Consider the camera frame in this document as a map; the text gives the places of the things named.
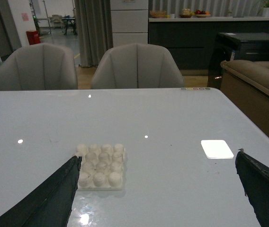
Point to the white studded base plate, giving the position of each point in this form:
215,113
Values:
102,167

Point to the grey curtain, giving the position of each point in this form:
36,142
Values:
94,28

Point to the fruit bowl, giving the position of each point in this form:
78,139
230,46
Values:
202,13

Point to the wicker basket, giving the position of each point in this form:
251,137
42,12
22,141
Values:
158,13

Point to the dark kitchen counter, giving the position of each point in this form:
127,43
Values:
191,40

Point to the left grey armchair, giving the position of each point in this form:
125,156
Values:
39,67

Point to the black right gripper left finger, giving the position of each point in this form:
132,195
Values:
49,204

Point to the red box on floor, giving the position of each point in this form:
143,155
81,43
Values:
33,37

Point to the plate of yellow food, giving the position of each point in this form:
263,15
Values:
186,13

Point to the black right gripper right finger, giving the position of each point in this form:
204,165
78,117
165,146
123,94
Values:
254,177

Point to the white drawer cabinet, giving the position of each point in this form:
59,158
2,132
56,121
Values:
129,20

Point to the black appliance cabinet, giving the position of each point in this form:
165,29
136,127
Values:
236,46

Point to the beige sofa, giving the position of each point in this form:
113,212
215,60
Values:
246,84

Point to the grey armchair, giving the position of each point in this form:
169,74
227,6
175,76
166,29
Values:
39,67
137,66

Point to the right grey armchair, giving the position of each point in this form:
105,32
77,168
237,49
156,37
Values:
137,66

